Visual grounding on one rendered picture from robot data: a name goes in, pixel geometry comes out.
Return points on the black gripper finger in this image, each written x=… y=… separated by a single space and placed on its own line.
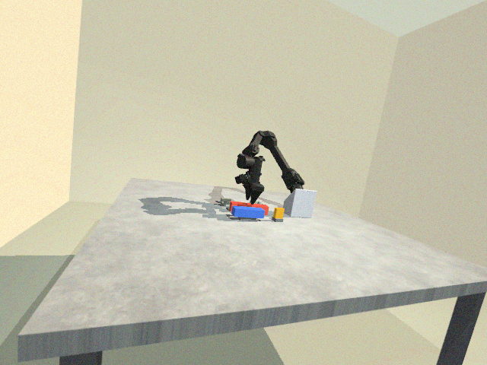
x=254 y=196
x=248 y=194

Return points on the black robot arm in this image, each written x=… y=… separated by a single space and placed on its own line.
x=246 y=160

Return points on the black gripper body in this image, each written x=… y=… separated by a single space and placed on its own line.
x=254 y=183

